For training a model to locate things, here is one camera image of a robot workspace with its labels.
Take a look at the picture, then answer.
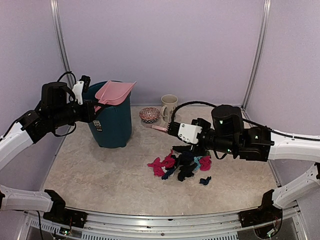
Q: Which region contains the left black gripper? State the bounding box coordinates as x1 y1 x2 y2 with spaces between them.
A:
50 99 104 128

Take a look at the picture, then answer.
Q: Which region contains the aluminium corner post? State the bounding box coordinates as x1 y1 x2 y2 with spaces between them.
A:
241 0 272 111
49 0 80 83

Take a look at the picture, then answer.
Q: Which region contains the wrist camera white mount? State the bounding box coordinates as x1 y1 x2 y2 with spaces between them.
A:
72 75 91 105
167 118 211 145

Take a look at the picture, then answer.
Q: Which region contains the pile of coloured scraps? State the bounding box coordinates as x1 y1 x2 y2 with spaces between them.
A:
147 145 212 182

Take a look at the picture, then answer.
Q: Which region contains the dark blue scrap right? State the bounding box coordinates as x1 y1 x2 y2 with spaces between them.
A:
199 176 212 186

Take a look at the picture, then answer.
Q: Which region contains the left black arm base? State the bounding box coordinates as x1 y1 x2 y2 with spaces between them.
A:
43 189 88 229

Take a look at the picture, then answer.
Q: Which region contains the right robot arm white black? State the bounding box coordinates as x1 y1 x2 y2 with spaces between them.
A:
167 104 320 222

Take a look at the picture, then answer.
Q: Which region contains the teal plastic bucket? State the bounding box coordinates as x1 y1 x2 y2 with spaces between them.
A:
83 86 132 149

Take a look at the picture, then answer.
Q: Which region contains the pink dustpan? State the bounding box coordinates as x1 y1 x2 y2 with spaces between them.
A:
91 80 137 113

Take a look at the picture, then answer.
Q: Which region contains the left aluminium corner post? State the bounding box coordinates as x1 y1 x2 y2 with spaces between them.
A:
49 0 80 83

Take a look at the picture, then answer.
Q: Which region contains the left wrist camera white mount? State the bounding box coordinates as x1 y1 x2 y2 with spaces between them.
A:
72 75 91 105

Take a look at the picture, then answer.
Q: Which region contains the right aluminium corner post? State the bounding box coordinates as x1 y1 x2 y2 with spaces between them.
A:
241 0 272 111

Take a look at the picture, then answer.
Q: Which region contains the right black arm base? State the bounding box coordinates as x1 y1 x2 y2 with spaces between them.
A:
238 189 283 228

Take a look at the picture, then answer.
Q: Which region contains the aluminium front rail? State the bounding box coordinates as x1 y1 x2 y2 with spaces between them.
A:
17 206 308 240

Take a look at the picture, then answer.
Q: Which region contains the patterned small bowl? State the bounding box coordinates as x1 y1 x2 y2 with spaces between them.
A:
139 107 160 124

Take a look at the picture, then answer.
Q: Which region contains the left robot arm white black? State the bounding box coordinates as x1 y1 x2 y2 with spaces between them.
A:
0 75 107 223

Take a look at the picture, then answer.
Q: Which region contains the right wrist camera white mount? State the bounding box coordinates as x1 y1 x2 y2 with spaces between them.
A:
167 118 211 145

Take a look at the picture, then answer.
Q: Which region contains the pink hand brush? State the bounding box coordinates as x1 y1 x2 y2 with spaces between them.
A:
151 125 168 133

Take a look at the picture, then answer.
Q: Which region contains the beige ceramic mug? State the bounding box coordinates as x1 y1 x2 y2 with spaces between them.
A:
160 94 178 123

